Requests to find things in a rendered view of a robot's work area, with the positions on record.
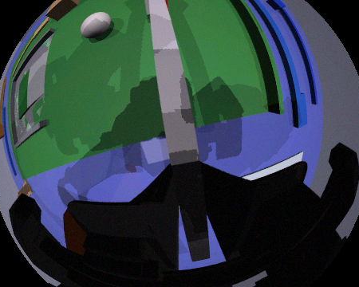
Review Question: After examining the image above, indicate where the grey ball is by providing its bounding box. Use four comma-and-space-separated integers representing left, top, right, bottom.
81, 12, 110, 39

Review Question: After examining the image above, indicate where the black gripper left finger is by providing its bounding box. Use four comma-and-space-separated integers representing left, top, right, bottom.
67, 164, 180, 271

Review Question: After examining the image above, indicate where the grey flat bar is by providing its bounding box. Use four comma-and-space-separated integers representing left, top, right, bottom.
240, 151, 304, 180

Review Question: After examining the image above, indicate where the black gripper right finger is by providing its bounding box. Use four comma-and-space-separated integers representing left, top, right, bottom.
199, 160, 308, 261

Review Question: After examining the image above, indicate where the green flat mat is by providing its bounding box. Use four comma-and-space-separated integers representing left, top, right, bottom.
7, 0, 269, 179

